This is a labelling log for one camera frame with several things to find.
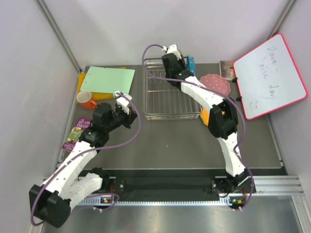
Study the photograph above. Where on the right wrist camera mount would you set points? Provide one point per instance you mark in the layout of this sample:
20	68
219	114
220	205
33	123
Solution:
174	50

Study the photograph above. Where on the orange polka dot plate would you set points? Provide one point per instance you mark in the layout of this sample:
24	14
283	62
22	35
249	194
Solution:
204	115

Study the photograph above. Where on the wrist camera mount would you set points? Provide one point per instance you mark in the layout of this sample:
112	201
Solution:
174	50
123	101

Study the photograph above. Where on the pink framed whiteboard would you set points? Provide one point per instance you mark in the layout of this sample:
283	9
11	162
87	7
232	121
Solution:
268	78

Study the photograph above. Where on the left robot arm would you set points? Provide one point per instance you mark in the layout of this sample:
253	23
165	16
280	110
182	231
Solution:
53	201

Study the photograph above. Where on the blue polka dot plate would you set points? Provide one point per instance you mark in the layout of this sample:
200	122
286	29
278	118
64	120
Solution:
191	65

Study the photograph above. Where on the metal wire dish rack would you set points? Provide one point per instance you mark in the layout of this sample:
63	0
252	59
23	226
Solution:
161	100

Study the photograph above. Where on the treehouse paperback book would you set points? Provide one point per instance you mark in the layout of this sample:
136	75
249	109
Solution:
75	133

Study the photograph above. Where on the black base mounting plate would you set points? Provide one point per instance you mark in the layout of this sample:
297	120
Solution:
168	184

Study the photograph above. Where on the orange mug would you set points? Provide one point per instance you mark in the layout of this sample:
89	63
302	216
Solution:
86	100

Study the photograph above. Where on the light green cutting board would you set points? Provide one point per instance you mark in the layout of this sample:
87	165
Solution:
107	80

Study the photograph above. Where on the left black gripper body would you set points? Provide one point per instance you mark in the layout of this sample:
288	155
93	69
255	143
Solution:
120	117

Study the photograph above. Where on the pink polka dot plate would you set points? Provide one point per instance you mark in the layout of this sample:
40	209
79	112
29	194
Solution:
216	82

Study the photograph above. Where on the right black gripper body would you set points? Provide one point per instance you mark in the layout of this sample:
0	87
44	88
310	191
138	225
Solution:
181	62

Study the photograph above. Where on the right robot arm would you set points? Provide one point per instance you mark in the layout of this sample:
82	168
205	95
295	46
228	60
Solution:
223	118

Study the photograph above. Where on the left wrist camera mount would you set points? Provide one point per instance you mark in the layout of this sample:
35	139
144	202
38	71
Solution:
123	101

